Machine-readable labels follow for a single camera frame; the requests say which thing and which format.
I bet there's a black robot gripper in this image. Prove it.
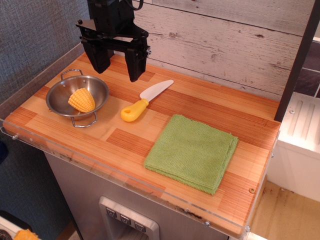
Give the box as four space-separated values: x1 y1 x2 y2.
76 0 149 82

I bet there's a yellow handled toy knife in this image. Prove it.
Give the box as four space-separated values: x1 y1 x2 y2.
120 79 174 122

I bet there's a green folded cloth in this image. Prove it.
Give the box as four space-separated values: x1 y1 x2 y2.
143 114 239 195

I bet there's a yellow toy corn cob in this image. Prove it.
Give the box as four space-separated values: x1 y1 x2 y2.
68 88 96 113

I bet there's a clear acrylic edge guard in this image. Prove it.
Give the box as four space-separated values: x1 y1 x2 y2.
3 114 280 239

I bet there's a grey toy cabinet body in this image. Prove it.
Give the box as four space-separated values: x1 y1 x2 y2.
45 153 229 240

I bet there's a silver toy fridge dispenser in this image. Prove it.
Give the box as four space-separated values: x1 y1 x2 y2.
99 196 160 240

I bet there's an orange toy at corner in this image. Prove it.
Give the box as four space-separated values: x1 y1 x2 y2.
13 229 39 240

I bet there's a white toy sink unit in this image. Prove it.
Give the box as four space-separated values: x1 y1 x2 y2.
266 36 320 203

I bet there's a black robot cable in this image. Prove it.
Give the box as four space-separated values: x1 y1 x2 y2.
123 0 145 12

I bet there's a steel bowl with handles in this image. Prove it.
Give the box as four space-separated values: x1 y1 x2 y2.
46 69 109 128

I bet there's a dark right vertical post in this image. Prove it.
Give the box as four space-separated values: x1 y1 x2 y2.
274 0 320 122

